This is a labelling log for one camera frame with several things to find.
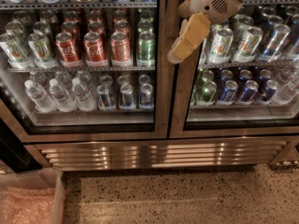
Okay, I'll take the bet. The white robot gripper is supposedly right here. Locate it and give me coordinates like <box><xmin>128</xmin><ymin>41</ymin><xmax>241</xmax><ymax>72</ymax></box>
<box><xmin>167</xmin><ymin>0</ymin><xmax>247</xmax><ymax>64</ymax></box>

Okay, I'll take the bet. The glass fridge door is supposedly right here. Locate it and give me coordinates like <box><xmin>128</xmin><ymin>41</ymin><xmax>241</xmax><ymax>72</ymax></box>
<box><xmin>168</xmin><ymin>0</ymin><xmax>299</xmax><ymax>140</ymax></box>
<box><xmin>0</xmin><ymin>0</ymin><xmax>173</xmax><ymax>143</ymax></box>

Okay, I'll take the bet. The right door left 7up can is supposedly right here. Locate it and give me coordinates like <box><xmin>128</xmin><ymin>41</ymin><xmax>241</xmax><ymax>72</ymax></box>
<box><xmin>208</xmin><ymin>28</ymin><xmax>234</xmax><ymax>64</ymax></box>

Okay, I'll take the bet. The door 7up can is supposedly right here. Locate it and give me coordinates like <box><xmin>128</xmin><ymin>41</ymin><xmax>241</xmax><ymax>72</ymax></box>
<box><xmin>208</xmin><ymin>28</ymin><xmax>234</xmax><ymax>64</ymax></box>
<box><xmin>233</xmin><ymin>26</ymin><xmax>263</xmax><ymax>63</ymax></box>

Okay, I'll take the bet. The right door green can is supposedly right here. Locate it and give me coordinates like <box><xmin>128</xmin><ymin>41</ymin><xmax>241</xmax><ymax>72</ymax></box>
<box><xmin>196</xmin><ymin>80</ymin><xmax>217</xmax><ymax>105</ymax></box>

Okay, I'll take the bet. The right door left blue can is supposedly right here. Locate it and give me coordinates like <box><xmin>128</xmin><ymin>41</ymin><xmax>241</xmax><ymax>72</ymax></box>
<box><xmin>217</xmin><ymin>80</ymin><xmax>238</xmax><ymax>105</ymax></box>

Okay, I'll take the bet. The right door silver blue can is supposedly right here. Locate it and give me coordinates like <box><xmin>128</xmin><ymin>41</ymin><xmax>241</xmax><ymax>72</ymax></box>
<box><xmin>258</xmin><ymin>23</ymin><xmax>291</xmax><ymax>63</ymax></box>

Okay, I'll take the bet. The right door water bottle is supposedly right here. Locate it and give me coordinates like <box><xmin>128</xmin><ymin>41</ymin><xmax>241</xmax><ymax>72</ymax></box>
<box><xmin>274</xmin><ymin>76</ymin><xmax>299</xmax><ymax>105</ymax></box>

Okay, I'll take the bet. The stainless steel fridge base grille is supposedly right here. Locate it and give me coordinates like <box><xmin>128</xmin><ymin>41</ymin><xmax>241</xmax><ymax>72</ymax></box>
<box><xmin>25</xmin><ymin>135</ymin><xmax>298</xmax><ymax>172</ymax></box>

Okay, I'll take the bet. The front green soda can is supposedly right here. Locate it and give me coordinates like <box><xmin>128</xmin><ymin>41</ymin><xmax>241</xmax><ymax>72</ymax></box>
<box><xmin>137</xmin><ymin>31</ymin><xmax>155</xmax><ymax>66</ymax></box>

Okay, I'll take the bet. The right red bull can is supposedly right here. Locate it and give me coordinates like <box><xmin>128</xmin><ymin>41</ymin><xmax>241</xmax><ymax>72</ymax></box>
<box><xmin>140</xmin><ymin>83</ymin><xmax>153</xmax><ymax>109</ymax></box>

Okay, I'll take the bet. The red bull can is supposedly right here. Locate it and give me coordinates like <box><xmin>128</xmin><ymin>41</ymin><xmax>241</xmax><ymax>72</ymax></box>
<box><xmin>96</xmin><ymin>85</ymin><xmax>116</xmax><ymax>111</ymax></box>
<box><xmin>140</xmin><ymin>83</ymin><xmax>153</xmax><ymax>109</ymax></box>
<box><xmin>121</xmin><ymin>84</ymin><xmax>135</xmax><ymax>110</ymax></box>

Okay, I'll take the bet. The middle red bull can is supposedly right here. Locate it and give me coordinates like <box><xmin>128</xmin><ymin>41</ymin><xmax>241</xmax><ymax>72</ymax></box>
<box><xmin>121</xmin><ymin>84</ymin><xmax>135</xmax><ymax>110</ymax></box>

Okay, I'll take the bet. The coca-cola can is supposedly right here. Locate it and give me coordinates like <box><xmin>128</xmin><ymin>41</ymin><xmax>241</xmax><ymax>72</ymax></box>
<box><xmin>83</xmin><ymin>32</ymin><xmax>108</xmax><ymax>67</ymax></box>
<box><xmin>56</xmin><ymin>32</ymin><xmax>82</xmax><ymax>68</ymax></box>

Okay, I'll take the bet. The left red bull can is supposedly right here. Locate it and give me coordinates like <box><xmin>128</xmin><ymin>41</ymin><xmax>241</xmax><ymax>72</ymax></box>
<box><xmin>96</xmin><ymin>85</ymin><xmax>116</xmax><ymax>111</ymax></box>

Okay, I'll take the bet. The front left coca-cola can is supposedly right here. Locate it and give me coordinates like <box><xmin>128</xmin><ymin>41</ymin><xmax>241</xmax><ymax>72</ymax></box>
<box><xmin>56</xmin><ymin>32</ymin><xmax>82</xmax><ymax>68</ymax></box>

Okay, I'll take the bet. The middle water bottle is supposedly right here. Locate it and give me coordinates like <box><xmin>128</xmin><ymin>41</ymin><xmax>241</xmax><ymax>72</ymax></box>
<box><xmin>50</xmin><ymin>78</ymin><xmax>77</xmax><ymax>112</ymax></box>

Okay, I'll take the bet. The left water bottle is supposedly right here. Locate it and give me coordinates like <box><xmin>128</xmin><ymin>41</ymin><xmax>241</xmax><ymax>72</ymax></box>
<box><xmin>24</xmin><ymin>80</ymin><xmax>57</xmax><ymax>113</ymax></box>

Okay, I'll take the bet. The front left 7up can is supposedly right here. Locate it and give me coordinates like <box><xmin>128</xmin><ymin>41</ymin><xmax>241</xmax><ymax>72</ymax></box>
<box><xmin>0</xmin><ymin>33</ymin><xmax>31</xmax><ymax>70</ymax></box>

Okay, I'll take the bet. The clear plastic storage bin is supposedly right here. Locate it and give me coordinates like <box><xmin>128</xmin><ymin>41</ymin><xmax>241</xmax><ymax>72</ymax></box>
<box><xmin>0</xmin><ymin>168</ymin><xmax>66</xmax><ymax>224</ymax></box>

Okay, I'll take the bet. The pink bubble wrap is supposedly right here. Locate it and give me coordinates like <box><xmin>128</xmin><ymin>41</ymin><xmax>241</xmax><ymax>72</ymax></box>
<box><xmin>0</xmin><ymin>187</ymin><xmax>55</xmax><ymax>224</ymax></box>

